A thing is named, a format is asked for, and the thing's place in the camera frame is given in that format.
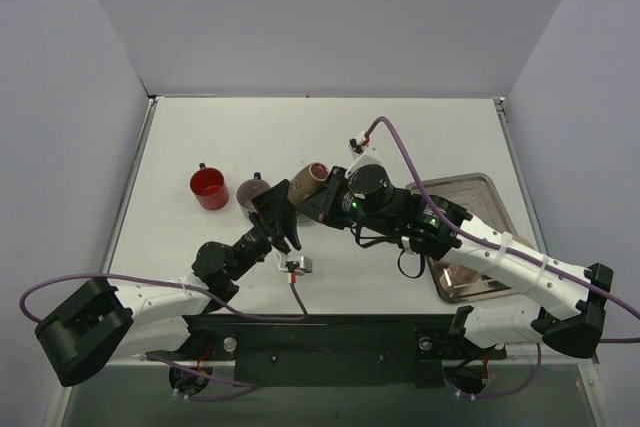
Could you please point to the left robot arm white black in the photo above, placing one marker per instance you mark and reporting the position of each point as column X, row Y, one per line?
column 116, row 316

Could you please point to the red mug black handle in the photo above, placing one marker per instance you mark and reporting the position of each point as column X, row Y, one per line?
column 209, row 187

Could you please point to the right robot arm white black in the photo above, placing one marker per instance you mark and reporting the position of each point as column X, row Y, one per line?
column 563, row 305

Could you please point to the aluminium frame rail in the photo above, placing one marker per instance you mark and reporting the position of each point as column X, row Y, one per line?
column 81, row 349

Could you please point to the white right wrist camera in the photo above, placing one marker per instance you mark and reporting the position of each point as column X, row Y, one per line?
column 363, row 153

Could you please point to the lilac mug black handle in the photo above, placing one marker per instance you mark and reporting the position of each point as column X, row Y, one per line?
column 248, row 190

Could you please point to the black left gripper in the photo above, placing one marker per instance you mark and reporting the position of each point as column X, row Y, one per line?
column 265, row 225

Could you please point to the brown ribbed mug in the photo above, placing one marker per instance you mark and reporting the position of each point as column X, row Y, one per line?
column 306, row 182

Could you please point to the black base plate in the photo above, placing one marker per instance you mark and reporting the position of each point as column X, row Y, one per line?
column 336, row 369

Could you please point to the teal green mug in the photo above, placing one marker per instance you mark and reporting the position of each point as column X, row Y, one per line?
column 302, row 219

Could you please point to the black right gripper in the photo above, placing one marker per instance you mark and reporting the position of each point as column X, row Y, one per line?
column 330, row 195

